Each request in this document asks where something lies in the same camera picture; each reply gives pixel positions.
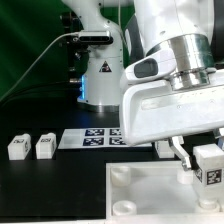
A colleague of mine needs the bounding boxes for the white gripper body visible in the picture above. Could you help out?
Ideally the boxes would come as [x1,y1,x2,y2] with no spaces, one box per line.
[119,69,224,146]

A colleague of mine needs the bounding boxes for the white square tabletop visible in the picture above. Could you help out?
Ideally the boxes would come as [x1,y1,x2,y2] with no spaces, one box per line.
[106,161,224,224]

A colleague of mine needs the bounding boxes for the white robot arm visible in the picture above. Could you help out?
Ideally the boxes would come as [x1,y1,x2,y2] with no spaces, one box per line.
[62,0,224,170]

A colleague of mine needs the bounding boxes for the white marker sheet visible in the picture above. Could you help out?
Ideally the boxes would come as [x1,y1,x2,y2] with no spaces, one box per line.
[57,127,153,150]

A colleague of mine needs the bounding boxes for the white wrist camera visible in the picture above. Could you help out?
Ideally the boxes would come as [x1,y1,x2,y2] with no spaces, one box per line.
[121,48,177,85]

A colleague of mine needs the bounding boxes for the black cable bundle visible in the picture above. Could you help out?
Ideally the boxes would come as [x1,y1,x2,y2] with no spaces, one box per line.
[0,79,81,108]

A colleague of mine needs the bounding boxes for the black mounted camera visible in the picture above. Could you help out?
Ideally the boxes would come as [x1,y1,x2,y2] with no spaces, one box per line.
[72,31,113,45]

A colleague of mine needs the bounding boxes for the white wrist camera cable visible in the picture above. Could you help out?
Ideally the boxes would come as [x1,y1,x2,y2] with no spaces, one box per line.
[117,0,129,44]

